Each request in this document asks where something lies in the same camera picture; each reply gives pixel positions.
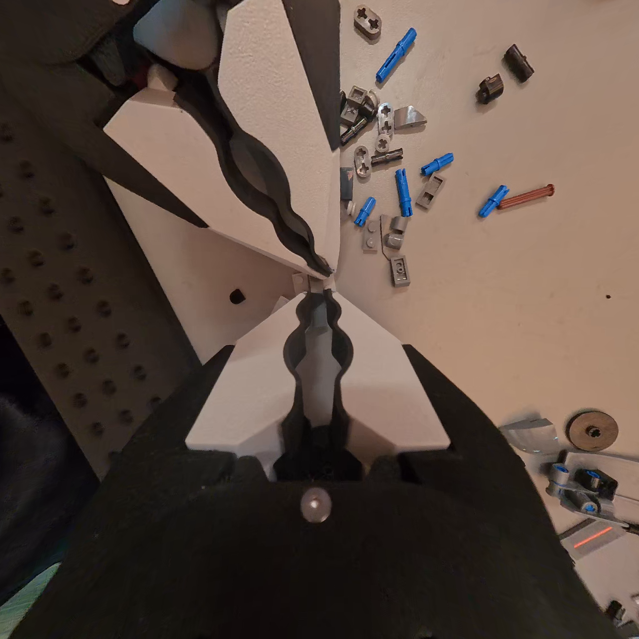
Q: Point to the black d-shaped lego piece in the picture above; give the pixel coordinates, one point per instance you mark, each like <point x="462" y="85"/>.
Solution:
<point x="237" y="296"/>

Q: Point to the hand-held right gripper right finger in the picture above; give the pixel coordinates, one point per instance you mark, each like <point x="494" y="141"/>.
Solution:
<point x="399" y="399"/>

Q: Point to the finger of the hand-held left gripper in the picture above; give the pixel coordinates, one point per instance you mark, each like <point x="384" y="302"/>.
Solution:
<point x="279" y="100"/>
<point x="189" y="164"/>

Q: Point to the pile of dark lego pieces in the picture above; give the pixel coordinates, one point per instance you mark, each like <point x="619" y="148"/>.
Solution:
<point x="579" y="432"/>

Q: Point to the black perforated panel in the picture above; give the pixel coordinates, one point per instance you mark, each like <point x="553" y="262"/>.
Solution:
<point x="75" y="299"/>

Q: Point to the dark grey smooth lego tile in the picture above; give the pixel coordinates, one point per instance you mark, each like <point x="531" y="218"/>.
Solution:
<point x="316" y="314"/>

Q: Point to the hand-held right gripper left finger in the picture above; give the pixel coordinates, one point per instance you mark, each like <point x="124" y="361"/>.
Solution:
<point x="229" y="399"/>

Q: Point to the group of small lego connectors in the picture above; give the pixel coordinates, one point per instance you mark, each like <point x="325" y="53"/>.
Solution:
<point x="403" y="192"/>

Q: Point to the brown lego axle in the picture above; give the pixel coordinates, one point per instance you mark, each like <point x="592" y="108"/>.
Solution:
<point x="524" y="197"/>

